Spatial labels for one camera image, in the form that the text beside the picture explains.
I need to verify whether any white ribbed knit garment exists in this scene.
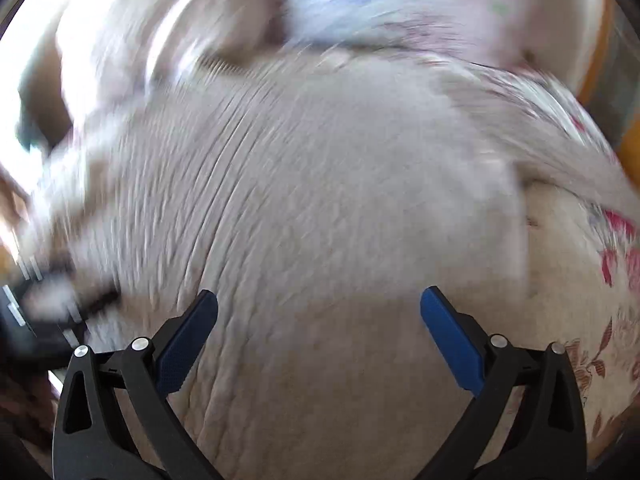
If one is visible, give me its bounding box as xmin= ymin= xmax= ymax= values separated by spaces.
xmin=19 ymin=49 xmax=637 ymax=480

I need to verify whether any floral cream bedsheet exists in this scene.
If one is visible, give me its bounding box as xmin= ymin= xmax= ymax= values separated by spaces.
xmin=448 ymin=64 xmax=639 ymax=463

